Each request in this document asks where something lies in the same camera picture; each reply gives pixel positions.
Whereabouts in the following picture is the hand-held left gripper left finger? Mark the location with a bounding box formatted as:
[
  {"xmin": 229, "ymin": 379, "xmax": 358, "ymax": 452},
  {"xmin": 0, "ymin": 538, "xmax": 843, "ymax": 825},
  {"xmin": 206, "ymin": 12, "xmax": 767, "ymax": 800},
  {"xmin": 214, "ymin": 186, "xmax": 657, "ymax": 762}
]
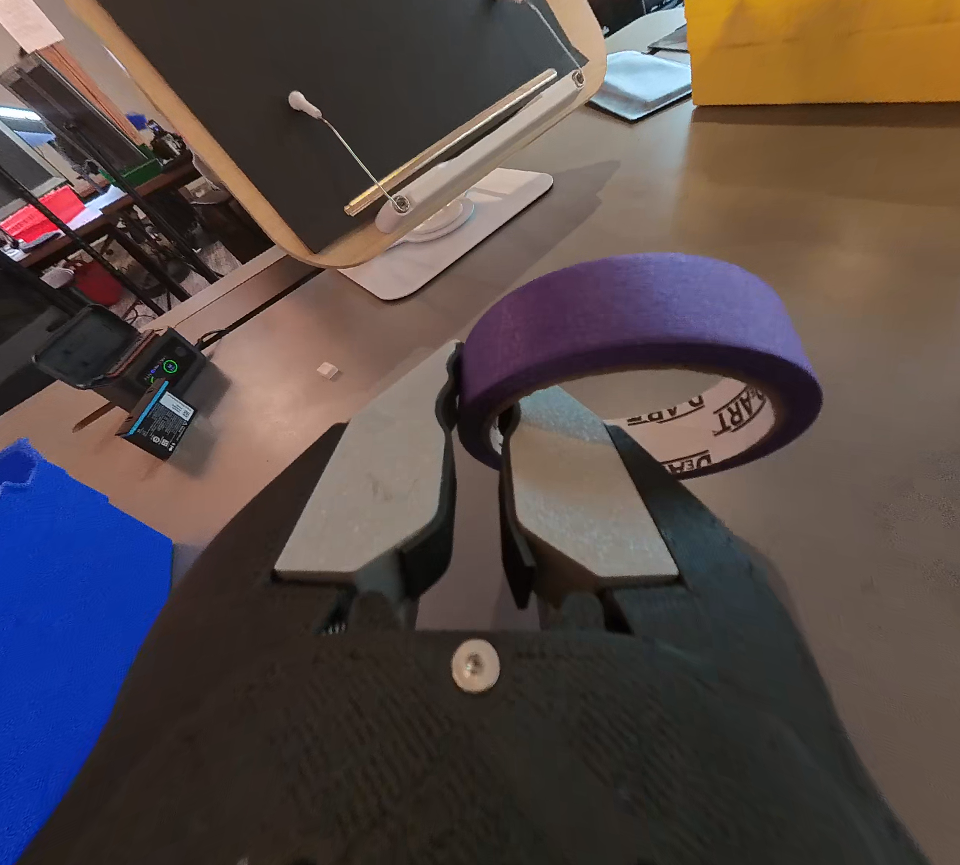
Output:
[{"xmin": 273, "ymin": 340, "xmax": 459, "ymax": 600}]

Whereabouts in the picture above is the black battery charger case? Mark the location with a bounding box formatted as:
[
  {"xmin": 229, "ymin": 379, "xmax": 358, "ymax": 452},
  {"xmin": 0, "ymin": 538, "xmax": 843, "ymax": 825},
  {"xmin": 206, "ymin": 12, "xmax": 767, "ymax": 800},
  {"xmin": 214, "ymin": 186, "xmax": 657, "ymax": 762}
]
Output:
[{"xmin": 33, "ymin": 304, "xmax": 207, "ymax": 409}]

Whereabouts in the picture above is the black camera battery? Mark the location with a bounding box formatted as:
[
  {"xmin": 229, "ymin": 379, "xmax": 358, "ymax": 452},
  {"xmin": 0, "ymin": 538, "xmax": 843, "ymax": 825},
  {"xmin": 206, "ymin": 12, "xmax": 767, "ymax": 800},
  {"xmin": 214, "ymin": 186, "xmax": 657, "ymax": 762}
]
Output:
[{"xmin": 116, "ymin": 379, "xmax": 198, "ymax": 461}]

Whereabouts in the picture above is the yellow storage bin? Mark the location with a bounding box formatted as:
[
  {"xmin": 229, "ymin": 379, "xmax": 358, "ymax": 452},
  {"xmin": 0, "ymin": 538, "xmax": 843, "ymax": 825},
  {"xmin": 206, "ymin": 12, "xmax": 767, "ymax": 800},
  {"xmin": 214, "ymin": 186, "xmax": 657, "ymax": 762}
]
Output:
[{"xmin": 682, "ymin": 0, "xmax": 960, "ymax": 107}]

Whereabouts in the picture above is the purple masking tape roll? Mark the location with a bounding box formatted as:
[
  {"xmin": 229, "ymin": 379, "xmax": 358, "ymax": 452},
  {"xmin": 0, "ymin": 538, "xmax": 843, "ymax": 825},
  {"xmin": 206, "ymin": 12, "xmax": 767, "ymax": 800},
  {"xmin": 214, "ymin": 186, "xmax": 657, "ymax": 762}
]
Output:
[{"xmin": 457, "ymin": 252, "xmax": 824, "ymax": 480}]

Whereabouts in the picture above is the blue storage bin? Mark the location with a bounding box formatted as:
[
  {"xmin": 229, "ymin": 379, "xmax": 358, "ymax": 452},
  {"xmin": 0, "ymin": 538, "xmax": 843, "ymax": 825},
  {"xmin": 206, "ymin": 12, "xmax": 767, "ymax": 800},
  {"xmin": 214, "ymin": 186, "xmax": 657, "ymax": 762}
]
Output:
[{"xmin": 0, "ymin": 437, "xmax": 175, "ymax": 865}]

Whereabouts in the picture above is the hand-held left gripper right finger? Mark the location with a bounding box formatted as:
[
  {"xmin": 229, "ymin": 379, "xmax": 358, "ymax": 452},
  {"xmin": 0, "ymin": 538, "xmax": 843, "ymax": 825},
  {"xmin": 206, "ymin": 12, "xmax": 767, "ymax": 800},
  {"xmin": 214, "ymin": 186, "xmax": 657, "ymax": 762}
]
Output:
[{"xmin": 498, "ymin": 385, "xmax": 680, "ymax": 609}]

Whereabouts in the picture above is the grey folded cloth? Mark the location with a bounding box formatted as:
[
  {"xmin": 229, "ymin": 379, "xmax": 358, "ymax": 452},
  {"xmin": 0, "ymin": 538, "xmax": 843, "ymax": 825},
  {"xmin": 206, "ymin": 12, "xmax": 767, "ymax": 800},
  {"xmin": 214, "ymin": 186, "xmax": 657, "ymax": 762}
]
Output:
[{"xmin": 587, "ymin": 49, "xmax": 693, "ymax": 122}]

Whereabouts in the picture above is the black board book stand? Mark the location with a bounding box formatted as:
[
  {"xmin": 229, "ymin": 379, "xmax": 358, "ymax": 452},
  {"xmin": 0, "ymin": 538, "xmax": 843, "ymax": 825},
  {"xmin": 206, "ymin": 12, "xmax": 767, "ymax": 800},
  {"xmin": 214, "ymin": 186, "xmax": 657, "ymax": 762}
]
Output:
[{"xmin": 15, "ymin": 0, "xmax": 607, "ymax": 301}]

